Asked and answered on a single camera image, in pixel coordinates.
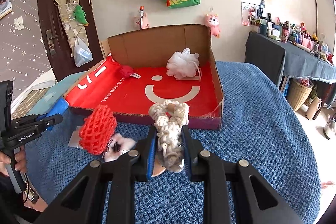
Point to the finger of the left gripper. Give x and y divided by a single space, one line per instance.
53 111

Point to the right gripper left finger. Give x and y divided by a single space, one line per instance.
103 192

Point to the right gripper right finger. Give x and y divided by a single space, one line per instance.
233 186

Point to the white fluffy star bunny plush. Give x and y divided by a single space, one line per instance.
117 146

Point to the white sachet packet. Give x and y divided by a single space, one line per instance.
75 138

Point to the red foam net sleeve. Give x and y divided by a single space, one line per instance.
97 130

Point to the beige crochet scrunchie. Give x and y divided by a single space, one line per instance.
169 118

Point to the person's left hand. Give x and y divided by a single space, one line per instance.
21 166

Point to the plastic bag on door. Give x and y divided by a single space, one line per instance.
82 54

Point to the red-lined cardboard box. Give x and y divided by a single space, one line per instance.
147 52

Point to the white mesh bath pouf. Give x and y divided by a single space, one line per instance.
184 66

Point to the wicker basket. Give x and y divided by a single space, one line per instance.
298 92

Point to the green plush toy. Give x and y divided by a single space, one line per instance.
80 15

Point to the beige hanging door organizer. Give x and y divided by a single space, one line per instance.
71 27

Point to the black chair back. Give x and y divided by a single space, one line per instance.
267 55

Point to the table with blue cloth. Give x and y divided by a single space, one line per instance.
301 64

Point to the pink plush toy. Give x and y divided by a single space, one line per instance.
212 21

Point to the dark brown door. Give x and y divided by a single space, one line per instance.
55 39

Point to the white wardrobe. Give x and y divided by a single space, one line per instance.
326 22

